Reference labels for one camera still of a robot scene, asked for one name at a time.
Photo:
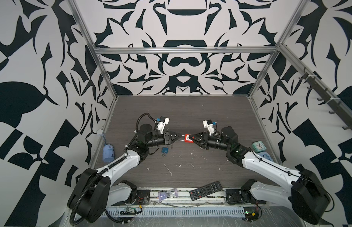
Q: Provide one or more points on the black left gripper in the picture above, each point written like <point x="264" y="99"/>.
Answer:
<point x="167" y="139"/>

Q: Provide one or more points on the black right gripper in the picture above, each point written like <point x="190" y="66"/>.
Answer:
<point x="205" y="137"/>

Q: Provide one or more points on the red safety padlock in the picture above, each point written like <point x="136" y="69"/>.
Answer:
<point x="186" y="138"/>

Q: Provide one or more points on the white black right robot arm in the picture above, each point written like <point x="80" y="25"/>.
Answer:
<point x="300" y="191"/>

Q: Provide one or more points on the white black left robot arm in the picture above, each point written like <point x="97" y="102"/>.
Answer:
<point x="95" y="189"/>

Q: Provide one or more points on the small dark blue padlock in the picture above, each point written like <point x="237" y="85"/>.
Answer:
<point x="164" y="151"/>

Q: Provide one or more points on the black remote control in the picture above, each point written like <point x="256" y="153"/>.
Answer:
<point x="205" y="191"/>

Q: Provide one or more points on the clear safety glasses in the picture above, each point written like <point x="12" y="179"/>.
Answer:
<point x="170" y="194"/>

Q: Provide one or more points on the teal alarm clock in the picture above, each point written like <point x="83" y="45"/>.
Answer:
<point x="259" y="146"/>

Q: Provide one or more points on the light blue round device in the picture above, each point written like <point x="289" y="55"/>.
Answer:
<point x="265" y="155"/>

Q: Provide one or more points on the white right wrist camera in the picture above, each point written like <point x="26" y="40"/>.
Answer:
<point x="210" y="126"/>

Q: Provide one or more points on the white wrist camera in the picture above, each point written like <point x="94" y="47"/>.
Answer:
<point x="210" y="126"/>
<point x="160" y="124"/>

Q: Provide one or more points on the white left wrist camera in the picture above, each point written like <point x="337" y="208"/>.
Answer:
<point x="160" y="124"/>

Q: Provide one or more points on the light blue device left wall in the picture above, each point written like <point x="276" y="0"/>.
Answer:
<point x="108" y="153"/>

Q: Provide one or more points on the white slotted cable duct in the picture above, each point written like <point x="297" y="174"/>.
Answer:
<point x="173" y="212"/>

